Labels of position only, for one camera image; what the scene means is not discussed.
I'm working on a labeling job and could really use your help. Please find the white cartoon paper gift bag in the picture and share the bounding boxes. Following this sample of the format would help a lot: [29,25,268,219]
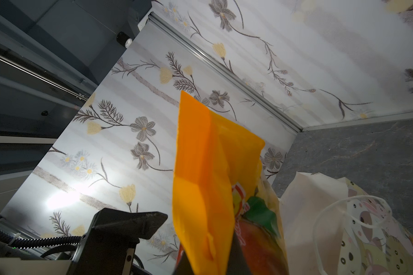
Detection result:
[280,173,413,275]

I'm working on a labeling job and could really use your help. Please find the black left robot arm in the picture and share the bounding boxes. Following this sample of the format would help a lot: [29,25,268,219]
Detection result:
[0,208,167,275]

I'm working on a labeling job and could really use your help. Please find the yellow snack packet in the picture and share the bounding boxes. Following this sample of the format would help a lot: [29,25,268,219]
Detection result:
[172,92,289,275]

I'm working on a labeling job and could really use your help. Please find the black left corrugated cable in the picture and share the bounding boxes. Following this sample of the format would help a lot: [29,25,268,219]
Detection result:
[0,219,83,250]

